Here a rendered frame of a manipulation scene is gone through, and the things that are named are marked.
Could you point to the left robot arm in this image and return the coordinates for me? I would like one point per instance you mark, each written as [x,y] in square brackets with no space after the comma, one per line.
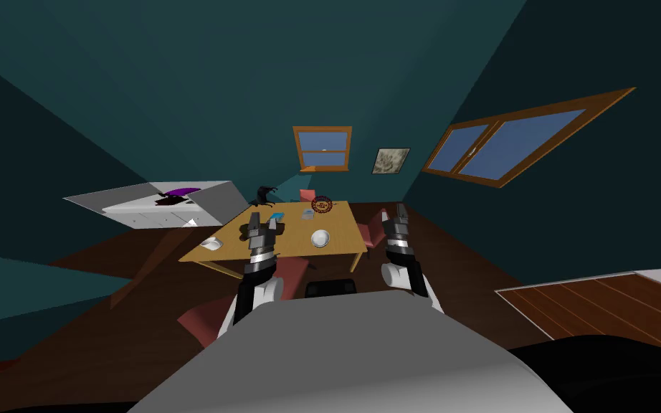
[253,287]

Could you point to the white mug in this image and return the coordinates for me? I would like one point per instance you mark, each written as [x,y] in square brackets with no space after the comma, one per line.
[212,244]

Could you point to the small wooden framed window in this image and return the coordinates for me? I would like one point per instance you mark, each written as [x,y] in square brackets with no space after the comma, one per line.
[322,149]

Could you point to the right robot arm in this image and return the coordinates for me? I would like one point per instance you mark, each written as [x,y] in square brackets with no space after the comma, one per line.
[408,275]

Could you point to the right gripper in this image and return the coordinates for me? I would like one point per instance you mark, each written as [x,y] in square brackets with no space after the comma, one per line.
[397,230]

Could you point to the grey box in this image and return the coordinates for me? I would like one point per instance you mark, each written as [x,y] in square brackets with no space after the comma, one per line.
[307,214]

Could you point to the red chair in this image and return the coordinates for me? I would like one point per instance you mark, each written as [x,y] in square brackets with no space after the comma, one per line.
[307,195]
[373,232]
[210,324]

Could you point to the black horse statue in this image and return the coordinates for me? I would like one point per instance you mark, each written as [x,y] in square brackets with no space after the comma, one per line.
[261,198]

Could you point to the light wooden table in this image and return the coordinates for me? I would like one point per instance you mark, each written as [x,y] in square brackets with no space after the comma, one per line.
[296,235]

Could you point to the grey framed wall picture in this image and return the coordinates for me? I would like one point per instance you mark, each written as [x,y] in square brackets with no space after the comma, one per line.
[391,161]

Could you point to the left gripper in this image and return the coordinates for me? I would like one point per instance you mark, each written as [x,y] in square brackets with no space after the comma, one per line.
[261,240]

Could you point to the white bowl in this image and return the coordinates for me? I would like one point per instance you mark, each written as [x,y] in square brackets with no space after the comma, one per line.
[320,238]

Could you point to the red patterned plate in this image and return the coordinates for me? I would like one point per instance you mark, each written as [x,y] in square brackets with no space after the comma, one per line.
[321,205]

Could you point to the large wooden framed window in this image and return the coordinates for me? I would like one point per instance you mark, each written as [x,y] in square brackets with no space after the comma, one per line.
[514,143]

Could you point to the brown wooden white-edged furniture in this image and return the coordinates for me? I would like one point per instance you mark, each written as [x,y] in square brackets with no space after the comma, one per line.
[606,310]

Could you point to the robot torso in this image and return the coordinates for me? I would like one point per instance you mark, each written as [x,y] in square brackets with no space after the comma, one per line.
[342,355]

